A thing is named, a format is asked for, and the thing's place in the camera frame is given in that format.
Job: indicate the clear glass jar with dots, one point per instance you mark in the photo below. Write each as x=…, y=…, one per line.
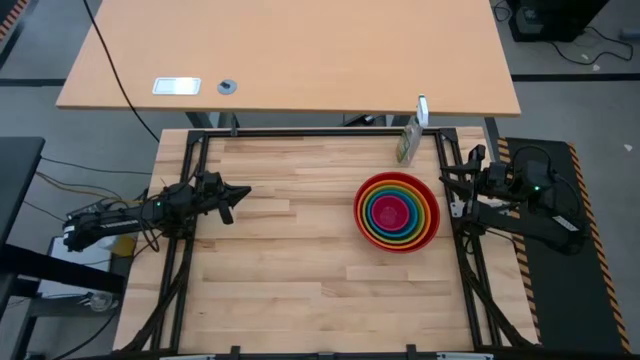
x=102, y=301

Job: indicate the black side table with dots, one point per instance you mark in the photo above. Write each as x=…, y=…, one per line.
x=17, y=175

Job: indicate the black hazard-striped floor mat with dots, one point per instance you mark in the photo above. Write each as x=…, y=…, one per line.
x=575, y=300
x=7, y=15

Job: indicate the green bowl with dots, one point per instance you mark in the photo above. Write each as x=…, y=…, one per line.
x=424, y=214

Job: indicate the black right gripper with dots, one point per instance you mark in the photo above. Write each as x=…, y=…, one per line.
x=492, y=180

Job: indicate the white plastic clamp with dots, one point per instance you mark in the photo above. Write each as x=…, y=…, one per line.
x=423, y=110

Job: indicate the orange bowl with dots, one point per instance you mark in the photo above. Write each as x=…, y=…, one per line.
x=428, y=214

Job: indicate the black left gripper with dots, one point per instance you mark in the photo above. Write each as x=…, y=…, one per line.
x=209, y=192

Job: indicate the large red bowl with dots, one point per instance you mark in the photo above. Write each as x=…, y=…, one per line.
x=435, y=214

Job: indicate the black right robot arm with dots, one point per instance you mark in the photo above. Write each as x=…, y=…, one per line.
x=525, y=225

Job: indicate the black power adapter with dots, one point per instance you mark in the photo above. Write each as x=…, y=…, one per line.
x=87, y=210

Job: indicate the yellow object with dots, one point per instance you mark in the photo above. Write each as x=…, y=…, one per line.
x=125, y=246

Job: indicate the beige wooden desk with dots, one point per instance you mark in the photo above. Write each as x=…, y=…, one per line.
x=300, y=50

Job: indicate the blue bowl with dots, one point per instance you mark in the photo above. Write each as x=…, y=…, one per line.
x=420, y=214

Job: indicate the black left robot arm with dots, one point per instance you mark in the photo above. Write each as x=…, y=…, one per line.
x=115, y=222

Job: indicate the white paper sheet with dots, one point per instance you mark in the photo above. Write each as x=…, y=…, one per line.
x=95, y=262

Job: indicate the black computer tower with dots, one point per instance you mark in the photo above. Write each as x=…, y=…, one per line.
x=550, y=20

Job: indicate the black metal table frame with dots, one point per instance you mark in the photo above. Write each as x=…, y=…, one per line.
x=325, y=132

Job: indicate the black beam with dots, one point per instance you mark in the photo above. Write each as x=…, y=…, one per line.
x=60, y=272

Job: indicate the small pink bowl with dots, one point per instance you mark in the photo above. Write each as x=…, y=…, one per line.
x=392, y=214

